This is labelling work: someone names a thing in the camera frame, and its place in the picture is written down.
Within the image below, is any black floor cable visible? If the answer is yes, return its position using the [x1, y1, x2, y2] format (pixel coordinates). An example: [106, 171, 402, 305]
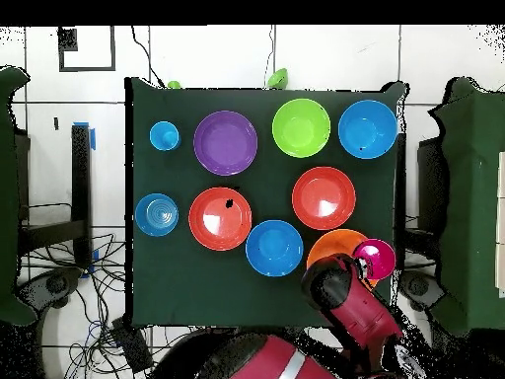
[130, 25, 166, 89]

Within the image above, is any dark office chair base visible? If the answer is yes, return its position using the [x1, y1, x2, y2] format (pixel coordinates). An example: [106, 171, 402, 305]
[15, 265, 84, 313]
[397, 267, 447, 313]

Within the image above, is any dark green table cloth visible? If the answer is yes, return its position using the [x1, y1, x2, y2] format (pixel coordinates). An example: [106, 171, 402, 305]
[123, 76, 407, 331]

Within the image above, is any small pink bowl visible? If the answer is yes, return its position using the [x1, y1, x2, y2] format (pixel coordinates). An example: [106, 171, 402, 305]
[351, 237, 397, 281]

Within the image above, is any neighbouring green cloth table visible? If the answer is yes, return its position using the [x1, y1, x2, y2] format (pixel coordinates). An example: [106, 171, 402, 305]
[0, 65, 38, 327]
[427, 76, 505, 337]

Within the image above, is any purple bowl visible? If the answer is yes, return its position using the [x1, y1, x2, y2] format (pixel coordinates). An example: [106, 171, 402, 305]
[192, 110, 259, 177]

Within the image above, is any black table frame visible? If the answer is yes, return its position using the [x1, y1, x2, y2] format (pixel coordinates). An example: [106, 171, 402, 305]
[15, 123, 94, 269]

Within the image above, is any black power strip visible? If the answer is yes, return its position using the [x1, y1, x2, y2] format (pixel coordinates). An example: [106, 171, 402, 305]
[111, 317, 154, 374]

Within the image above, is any low blue ridged bowl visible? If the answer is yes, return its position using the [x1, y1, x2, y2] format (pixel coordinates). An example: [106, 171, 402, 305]
[134, 191, 180, 238]

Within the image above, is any large orange bowl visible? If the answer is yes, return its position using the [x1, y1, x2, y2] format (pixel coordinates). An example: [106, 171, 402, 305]
[306, 228, 380, 291]

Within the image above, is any medium blue bowl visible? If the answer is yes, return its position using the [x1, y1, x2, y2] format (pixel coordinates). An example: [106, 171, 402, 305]
[245, 219, 305, 278]

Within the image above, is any large blue bowl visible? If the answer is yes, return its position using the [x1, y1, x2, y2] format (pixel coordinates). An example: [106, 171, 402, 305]
[337, 99, 398, 160]

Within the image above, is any red-orange bowl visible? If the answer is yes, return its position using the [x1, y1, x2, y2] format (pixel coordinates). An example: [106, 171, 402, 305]
[291, 166, 357, 231]
[187, 186, 253, 253]

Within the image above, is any small green bowl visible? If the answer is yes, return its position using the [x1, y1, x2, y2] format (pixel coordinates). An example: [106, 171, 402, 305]
[266, 67, 289, 90]

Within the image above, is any blue cup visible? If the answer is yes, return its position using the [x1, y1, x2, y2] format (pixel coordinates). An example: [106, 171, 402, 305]
[148, 120, 181, 152]

